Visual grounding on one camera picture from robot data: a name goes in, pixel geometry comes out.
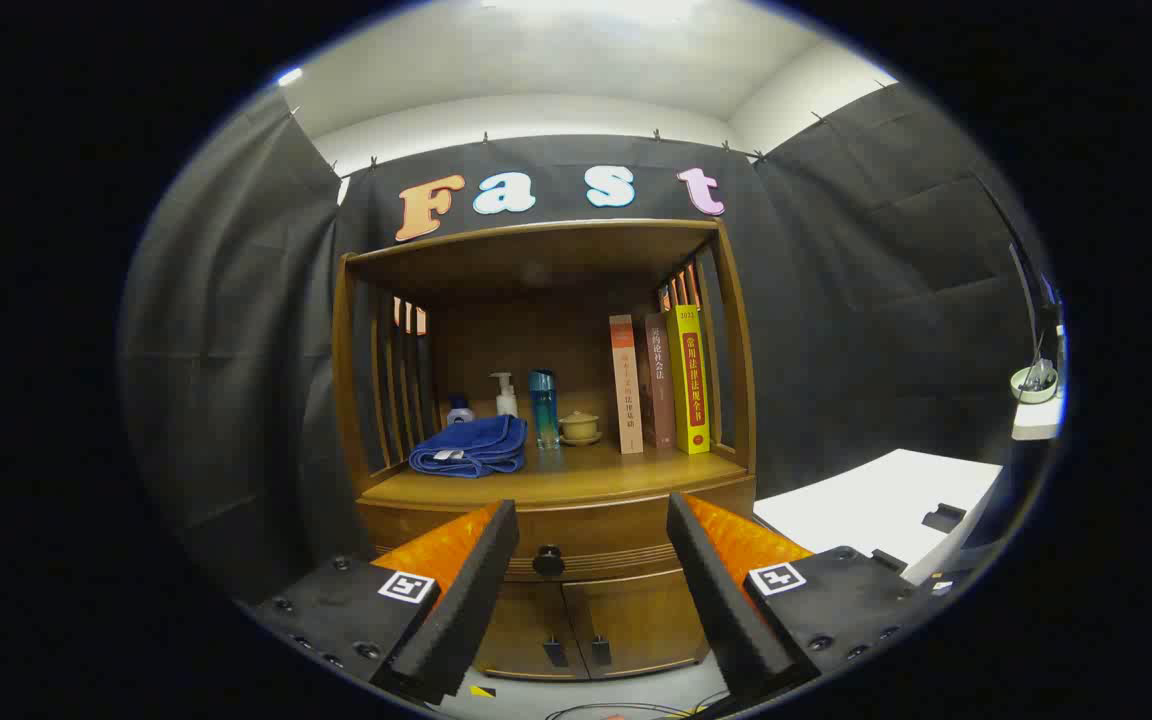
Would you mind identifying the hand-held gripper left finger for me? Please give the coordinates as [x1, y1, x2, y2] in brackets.
[251, 499, 520, 706]

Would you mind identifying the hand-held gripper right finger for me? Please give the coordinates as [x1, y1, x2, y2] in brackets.
[666, 491, 947, 706]

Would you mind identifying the wooden drawer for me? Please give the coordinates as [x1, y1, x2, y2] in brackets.
[356, 478, 757, 583]

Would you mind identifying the wooden cabinet door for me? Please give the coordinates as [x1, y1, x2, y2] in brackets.
[564, 570, 712, 679]
[476, 580, 589, 681]

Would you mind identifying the wooden countertop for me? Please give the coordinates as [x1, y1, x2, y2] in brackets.
[361, 440, 749, 509]

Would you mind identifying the wooden cabinet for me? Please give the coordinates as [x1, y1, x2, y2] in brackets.
[331, 218, 759, 683]

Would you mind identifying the blue folded towel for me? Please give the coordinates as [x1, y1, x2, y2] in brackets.
[408, 414, 529, 479]

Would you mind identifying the white side table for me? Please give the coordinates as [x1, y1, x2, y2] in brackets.
[754, 448, 1005, 586]

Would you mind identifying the blue glass bottle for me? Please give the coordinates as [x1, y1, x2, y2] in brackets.
[528, 369, 560, 449]

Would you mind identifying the beige lidded teacup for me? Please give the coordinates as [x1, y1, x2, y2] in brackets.
[558, 410, 604, 447]

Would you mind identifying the yellow book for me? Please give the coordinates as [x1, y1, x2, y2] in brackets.
[665, 305, 712, 456]

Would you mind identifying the brown book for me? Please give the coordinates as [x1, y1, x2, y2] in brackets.
[642, 313, 677, 450]

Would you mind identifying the beige orange book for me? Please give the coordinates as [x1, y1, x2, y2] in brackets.
[608, 315, 645, 456]

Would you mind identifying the white side shelf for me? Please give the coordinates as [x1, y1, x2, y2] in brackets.
[1012, 398, 1067, 442]

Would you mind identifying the white round container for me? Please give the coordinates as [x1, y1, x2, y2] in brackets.
[1010, 362, 1061, 405]

